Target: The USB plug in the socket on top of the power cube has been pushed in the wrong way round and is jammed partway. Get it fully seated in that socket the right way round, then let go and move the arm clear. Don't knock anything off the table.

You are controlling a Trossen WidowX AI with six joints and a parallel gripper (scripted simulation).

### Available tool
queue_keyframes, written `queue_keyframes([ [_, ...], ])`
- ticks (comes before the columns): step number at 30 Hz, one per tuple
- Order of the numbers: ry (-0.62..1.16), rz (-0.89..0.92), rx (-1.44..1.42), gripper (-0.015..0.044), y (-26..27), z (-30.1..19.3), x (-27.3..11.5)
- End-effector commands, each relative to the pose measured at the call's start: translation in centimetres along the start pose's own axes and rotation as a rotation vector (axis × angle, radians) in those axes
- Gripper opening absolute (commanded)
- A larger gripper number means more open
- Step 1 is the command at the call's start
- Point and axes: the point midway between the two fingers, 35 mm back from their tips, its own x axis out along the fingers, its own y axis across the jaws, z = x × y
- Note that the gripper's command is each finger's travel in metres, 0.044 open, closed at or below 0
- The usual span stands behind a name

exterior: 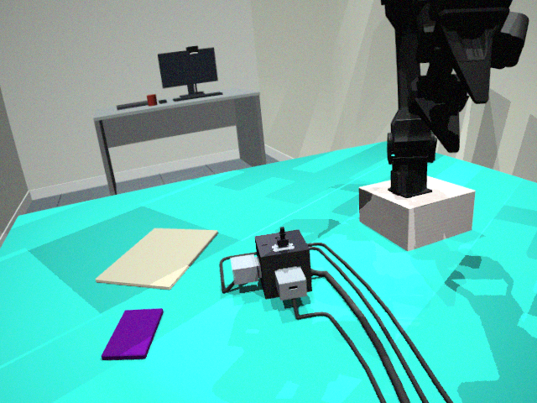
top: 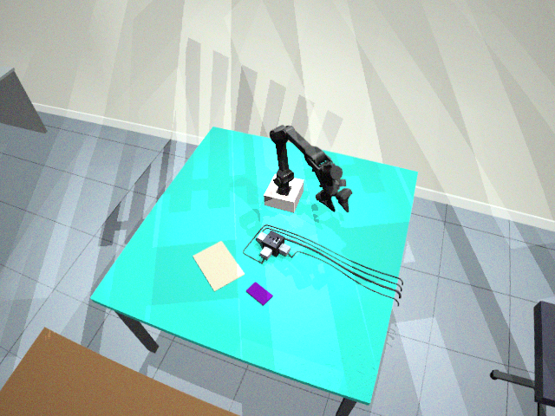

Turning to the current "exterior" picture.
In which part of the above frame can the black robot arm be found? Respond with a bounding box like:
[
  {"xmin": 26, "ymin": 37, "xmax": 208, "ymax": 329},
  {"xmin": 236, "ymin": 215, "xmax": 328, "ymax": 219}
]
[{"xmin": 381, "ymin": 0, "xmax": 529, "ymax": 198}]

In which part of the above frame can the beige flat rectangular board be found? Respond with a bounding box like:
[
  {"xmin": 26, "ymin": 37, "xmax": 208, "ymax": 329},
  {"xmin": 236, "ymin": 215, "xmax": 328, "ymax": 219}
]
[{"xmin": 95, "ymin": 228, "xmax": 218, "ymax": 290}]

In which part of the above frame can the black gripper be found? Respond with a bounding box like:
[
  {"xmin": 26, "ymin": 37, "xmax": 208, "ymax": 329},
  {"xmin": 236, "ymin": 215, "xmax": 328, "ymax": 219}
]
[{"xmin": 407, "ymin": 0, "xmax": 513, "ymax": 153}]

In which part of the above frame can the purple flat rectangular slab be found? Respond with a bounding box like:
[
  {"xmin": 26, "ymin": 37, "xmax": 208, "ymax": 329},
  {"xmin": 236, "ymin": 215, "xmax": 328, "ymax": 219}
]
[{"xmin": 101, "ymin": 308, "xmax": 164, "ymax": 360}]

